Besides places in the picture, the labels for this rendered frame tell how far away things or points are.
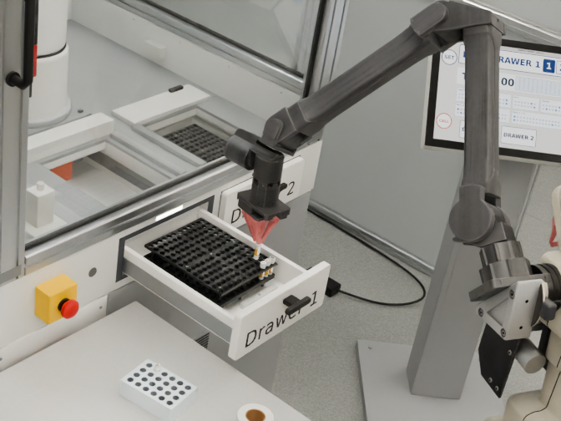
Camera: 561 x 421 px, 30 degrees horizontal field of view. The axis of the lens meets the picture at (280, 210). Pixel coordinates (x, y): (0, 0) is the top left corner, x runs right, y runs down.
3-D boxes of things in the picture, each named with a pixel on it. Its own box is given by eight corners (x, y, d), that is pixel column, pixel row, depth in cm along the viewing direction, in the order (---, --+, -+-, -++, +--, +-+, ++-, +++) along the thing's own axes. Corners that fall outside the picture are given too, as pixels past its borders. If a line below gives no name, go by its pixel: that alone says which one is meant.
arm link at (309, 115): (451, 18, 186) (473, 37, 195) (437, -7, 188) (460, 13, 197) (264, 145, 202) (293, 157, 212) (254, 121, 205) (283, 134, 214)
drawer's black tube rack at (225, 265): (272, 286, 226) (276, 262, 223) (218, 319, 214) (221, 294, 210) (198, 240, 237) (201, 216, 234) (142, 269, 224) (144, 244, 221)
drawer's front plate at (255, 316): (322, 305, 226) (331, 263, 221) (234, 362, 206) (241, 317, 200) (315, 301, 227) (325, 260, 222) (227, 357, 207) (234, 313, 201)
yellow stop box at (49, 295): (78, 313, 208) (80, 284, 204) (50, 327, 203) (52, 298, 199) (62, 301, 211) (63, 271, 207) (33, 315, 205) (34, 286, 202)
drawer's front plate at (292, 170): (298, 195, 264) (305, 158, 258) (221, 235, 244) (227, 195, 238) (293, 193, 265) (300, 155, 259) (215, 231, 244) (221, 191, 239)
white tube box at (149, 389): (195, 402, 203) (198, 387, 201) (169, 424, 197) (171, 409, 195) (146, 372, 208) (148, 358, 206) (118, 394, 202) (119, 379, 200)
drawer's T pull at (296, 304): (310, 302, 213) (312, 296, 212) (288, 317, 208) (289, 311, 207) (297, 294, 215) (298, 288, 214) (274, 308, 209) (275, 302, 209)
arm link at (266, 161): (271, 159, 203) (290, 152, 206) (245, 146, 206) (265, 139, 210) (267, 190, 206) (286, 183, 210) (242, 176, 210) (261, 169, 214)
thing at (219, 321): (312, 298, 225) (317, 275, 222) (233, 347, 207) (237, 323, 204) (179, 217, 245) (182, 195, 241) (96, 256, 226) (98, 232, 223)
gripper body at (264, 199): (265, 224, 207) (269, 191, 204) (235, 200, 214) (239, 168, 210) (290, 216, 211) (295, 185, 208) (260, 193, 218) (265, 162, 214)
